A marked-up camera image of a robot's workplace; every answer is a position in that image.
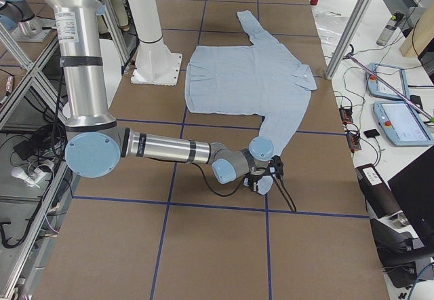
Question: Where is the near blue teach pendant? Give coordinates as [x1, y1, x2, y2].
[372, 101, 433, 147]

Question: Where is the far blue teach pendant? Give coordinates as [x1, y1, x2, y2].
[366, 62, 410, 100]

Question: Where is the white power strip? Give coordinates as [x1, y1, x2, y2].
[11, 167, 48, 188]

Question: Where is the grey aluminium frame post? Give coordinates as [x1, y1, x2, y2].
[325, 0, 372, 79]

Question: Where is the blue teach pendant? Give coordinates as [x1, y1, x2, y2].
[366, 62, 410, 100]
[372, 101, 433, 147]

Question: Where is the pink violet rod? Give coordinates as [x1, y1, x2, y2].
[344, 53, 434, 123]

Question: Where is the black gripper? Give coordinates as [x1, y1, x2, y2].
[244, 155, 283, 191]

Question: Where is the wooden board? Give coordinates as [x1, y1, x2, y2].
[399, 5, 434, 58]

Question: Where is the black monitor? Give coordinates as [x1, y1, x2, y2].
[388, 147, 433, 246]

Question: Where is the orange circuit board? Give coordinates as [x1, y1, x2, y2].
[338, 107, 353, 124]

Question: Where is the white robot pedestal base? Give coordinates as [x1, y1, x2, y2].
[127, 0, 182, 86]

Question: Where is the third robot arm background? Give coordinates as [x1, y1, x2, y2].
[1, 0, 54, 41]

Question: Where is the clear water bottle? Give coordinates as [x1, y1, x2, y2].
[376, 11, 405, 46]

